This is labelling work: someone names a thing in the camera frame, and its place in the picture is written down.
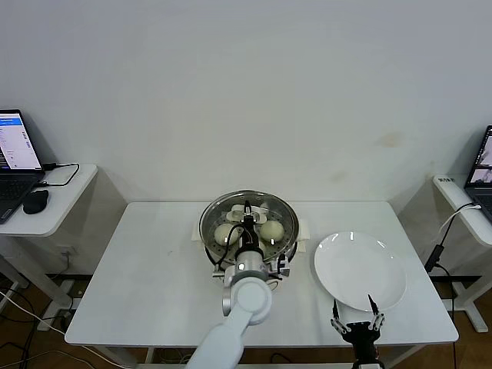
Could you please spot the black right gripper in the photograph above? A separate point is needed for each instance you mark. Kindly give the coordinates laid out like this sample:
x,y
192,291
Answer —
x,y
363,338

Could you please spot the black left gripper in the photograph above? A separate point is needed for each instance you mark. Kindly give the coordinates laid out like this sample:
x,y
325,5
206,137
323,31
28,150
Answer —
x,y
249,234

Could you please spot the white steamed baozi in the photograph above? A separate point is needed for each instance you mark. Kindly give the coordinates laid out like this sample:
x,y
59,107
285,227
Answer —
x,y
221,234
273,231

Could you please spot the stainless steel steamer basket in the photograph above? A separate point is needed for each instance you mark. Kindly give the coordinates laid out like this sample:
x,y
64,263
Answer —
x,y
197,232

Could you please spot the round white plate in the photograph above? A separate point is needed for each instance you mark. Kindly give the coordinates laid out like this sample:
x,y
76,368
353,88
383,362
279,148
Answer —
x,y
357,269

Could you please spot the white electric cooker pot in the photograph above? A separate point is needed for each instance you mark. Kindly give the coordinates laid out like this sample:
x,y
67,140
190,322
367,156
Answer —
x,y
301,246

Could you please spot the white side desk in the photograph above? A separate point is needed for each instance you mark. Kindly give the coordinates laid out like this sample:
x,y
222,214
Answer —
x,y
472,227
69,207

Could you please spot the black computer mouse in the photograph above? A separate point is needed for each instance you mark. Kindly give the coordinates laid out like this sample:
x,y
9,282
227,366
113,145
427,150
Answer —
x,y
35,201

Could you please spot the black laptop with white screen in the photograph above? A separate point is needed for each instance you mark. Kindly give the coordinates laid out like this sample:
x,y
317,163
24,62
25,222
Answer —
x,y
15,142

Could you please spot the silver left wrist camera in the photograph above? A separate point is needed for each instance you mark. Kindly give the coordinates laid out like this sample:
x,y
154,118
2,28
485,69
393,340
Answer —
x,y
283,265

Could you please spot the white wall socket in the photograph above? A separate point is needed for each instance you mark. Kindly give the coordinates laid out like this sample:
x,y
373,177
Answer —
x,y
66,252

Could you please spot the dark laptop with camera views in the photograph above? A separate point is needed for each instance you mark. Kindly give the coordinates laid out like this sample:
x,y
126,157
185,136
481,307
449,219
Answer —
x,y
482,153

